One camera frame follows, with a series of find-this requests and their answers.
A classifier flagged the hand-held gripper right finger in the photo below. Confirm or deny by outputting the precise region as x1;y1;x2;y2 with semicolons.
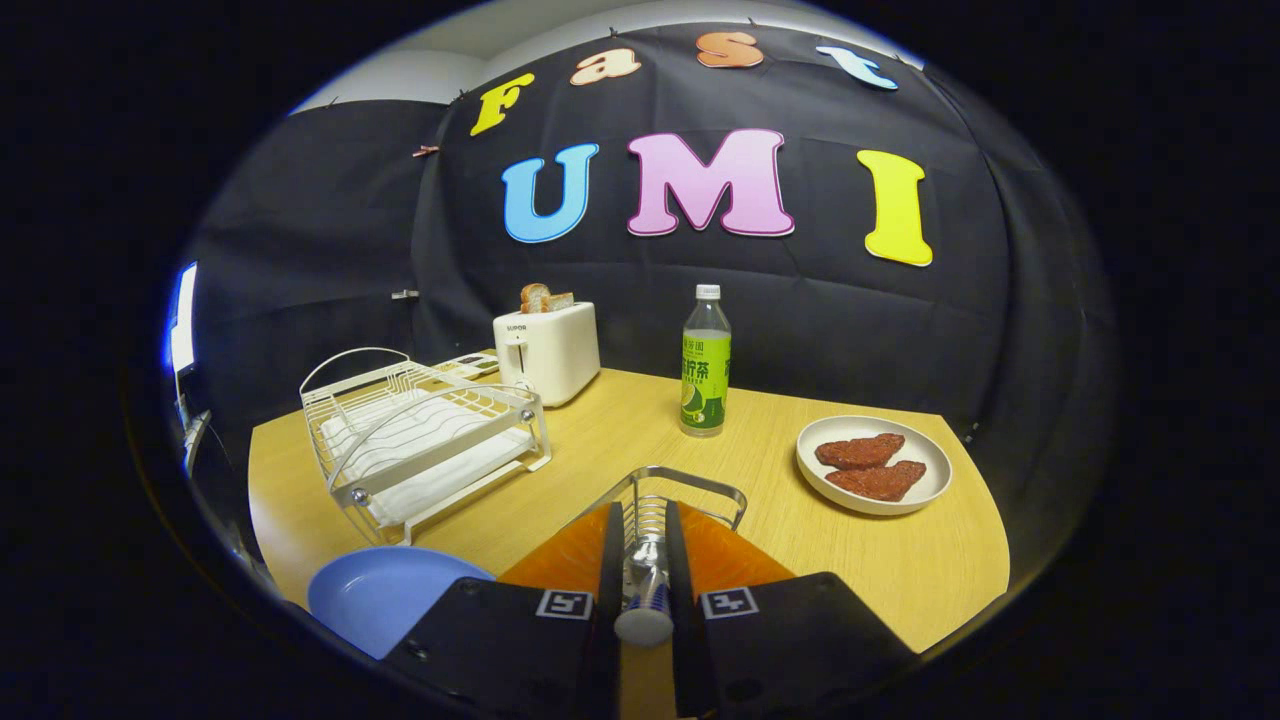
665;500;919;719

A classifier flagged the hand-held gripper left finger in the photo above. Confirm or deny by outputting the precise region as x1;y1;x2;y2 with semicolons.
383;500;626;719

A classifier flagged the spoon with blue handle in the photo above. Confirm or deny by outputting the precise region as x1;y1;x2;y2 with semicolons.
613;535;676;647

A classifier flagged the metal wire basket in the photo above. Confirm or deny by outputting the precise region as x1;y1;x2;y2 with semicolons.
570;465;749;601

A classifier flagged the white wire dish rack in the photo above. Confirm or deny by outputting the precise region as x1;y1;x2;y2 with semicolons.
299;347;553;546

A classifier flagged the blue plate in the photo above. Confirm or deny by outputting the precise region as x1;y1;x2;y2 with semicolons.
307;546;496;661

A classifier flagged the cream plate with meat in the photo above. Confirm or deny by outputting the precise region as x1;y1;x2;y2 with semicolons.
796;415;953;517

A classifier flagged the green label drink bottle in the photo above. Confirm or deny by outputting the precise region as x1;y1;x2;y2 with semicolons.
680;284;733;439

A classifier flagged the white ribbed drain tray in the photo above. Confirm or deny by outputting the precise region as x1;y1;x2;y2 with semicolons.
320;395;536;528

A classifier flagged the red meat piece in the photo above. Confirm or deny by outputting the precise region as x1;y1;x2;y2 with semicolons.
815;433;906;471
825;460;928;503

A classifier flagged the white toaster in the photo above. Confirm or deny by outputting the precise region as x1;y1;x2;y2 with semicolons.
492;301;602;408

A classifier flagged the divided condiment tray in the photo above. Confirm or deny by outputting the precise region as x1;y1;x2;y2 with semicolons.
432;352;501;381

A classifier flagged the black backdrop cloth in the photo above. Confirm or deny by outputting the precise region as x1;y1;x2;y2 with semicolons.
185;22;1116;561

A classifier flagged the bright lit panel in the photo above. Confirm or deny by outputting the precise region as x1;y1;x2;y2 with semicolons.
165;262;199;376

